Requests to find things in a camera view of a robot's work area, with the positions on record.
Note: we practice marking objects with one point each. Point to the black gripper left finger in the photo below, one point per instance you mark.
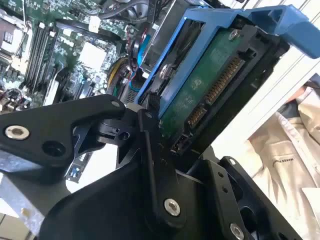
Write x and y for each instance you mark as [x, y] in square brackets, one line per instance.
[50, 130]

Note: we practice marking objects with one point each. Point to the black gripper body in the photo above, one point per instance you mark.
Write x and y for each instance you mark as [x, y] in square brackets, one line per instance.
[105, 212]

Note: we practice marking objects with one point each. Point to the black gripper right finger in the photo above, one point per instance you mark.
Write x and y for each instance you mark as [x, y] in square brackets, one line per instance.
[217, 182]

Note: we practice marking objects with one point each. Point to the hard disk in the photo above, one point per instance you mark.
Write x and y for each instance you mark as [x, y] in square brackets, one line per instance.
[200, 87]

